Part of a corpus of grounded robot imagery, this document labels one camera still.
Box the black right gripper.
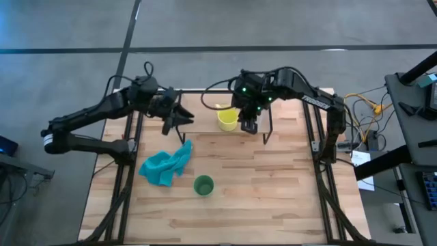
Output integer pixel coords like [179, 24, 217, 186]
[231, 71, 274, 135]

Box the teal cloth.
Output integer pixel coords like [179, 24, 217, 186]
[138, 139, 194, 188]

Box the black keypad device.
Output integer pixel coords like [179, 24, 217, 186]
[421, 170, 437, 211]

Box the yellow cable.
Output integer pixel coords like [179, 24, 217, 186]
[344, 92, 385, 143]

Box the wooden shelf with black legs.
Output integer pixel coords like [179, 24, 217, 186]
[175, 90, 274, 146]

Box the black metal table frame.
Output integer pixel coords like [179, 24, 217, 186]
[78, 81, 373, 246]

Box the black pole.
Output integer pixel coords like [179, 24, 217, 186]
[399, 51, 437, 86]

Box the green cup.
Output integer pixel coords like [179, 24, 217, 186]
[193, 174, 215, 197]

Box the grey side table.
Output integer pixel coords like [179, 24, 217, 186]
[384, 71, 437, 246]

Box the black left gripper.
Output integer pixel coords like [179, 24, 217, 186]
[150, 89, 195, 128]

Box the teal box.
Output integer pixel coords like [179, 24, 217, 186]
[418, 73, 437, 88]

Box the black diagonal beam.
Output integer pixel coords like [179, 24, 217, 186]
[353, 145, 412, 181]

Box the yellow mug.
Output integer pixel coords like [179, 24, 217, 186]
[214, 103, 240, 133]

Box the black power strip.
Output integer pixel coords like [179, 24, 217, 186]
[367, 131, 386, 151]

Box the white paper sheet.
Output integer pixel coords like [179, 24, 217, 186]
[350, 150, 376, 191]

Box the dark device with blue light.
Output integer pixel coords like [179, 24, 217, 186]
[0, 135, 18, 157]

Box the black tool on side table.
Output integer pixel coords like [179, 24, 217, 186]
[398, 101, 437, 120]

